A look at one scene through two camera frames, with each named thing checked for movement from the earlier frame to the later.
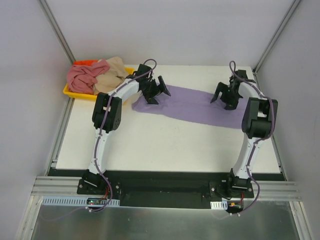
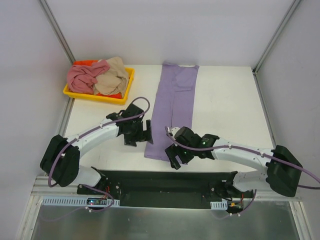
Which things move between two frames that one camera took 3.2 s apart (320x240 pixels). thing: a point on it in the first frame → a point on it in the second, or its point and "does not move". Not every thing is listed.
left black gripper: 155,88 → 142,132
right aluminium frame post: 276,36 does not move
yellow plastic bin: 74,93 does not move
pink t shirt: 81,78 does not move
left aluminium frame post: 57,30 does not move
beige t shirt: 116,74 does not move
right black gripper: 227,95 → 175,153
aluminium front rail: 68,186 does not move
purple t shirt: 195,105 → 174,105
